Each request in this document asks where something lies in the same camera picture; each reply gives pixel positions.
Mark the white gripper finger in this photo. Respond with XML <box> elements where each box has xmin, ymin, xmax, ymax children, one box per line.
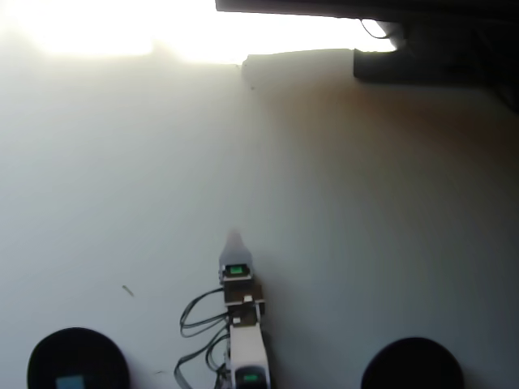
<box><xmin>218</xmin><ymin>229</ymin><xmax>255</xmax><ymax>268</ymax></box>

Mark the thin black cable loop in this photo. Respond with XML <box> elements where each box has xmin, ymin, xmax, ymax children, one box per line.
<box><xmin>359</xmin><ymin>17</ymin><xmax>392</xmax><ymax>41</ymax></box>

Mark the blue cube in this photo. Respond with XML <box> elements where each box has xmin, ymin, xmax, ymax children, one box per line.
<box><xmin>55</xmin><ymin>375</ymin><xmax>85</xmax><ymax>389</ymax></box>

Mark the black round bowl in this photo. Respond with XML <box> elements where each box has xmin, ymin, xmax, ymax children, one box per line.
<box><xmin>360</xmin><ymin>336</ymin><xmax>465</xmax><ymax>389</ymax></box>
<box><xmin>27</xmin><ymin>327</ymin><xmax>131</xmax><ymax>389</ymax></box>

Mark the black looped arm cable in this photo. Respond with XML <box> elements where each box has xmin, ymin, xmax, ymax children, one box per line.
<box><xmin>174</xmin><ymin>335</ymin><xmax>232</xmax><ymax>388</ymax></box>
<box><xmin>179</xmin><ymin>285</ymin><xmax>229</xmax><ymax>339</ymax></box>

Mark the black box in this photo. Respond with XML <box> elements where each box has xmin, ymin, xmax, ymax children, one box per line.
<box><xmin>352</xmin><ymin>18</ymin><xmax>519</xmax><ymax>88</ymax></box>

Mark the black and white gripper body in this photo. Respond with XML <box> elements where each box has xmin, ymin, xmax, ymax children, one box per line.
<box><xmin>218</xmin><ymin>262</ymin><xmax>258</xmax><ymax>285</ymax></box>

